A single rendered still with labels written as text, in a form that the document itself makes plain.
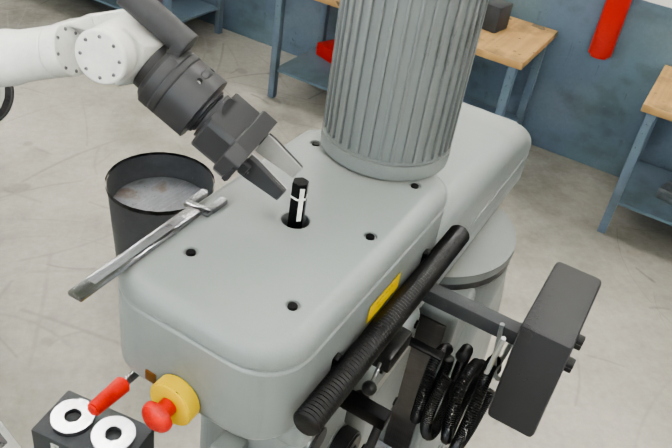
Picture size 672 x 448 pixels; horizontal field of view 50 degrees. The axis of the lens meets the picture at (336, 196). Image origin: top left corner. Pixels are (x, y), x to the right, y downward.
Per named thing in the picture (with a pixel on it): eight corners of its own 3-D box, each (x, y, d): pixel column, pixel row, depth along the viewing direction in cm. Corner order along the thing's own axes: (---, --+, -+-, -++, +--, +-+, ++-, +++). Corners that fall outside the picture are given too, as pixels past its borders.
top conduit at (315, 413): (316, 443, 79) (320, 422, 77) (284, 424, 80) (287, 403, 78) (467, 246, 113) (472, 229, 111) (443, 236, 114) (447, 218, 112)
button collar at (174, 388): (188, 435, 82) (189, 401, 79) (149, 409, 85) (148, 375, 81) (200, 423, 84) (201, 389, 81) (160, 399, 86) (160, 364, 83)
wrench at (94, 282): (88, 307, 75) (87, 301, 75) (60, 292, 76) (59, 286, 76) (227, 203, 93) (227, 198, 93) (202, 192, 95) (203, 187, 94)
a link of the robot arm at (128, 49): (137, 130, 84) (60, 65, 83) (176, 99, 94) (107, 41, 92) (186, 62, 79) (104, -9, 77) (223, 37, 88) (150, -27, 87)
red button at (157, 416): (164, 443, 80) (164, 420, 78) (137, 425, 81) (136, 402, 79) (183, 423, 83) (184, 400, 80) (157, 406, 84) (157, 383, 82)
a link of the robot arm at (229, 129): (251, 152, 97) (182, 93, 96) (290, 107, 92) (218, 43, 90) (210, 199, 87) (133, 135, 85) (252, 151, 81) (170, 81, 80)
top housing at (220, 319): (270, 468, 80) (283, 371, 71) (99, 359, 90) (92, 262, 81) (437, 261, 116) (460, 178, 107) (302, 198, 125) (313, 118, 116)
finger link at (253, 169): (276, 200, 89) (237, 167, 88) (290, 185, 87) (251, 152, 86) (271, 207, 87) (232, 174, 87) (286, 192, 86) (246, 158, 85)
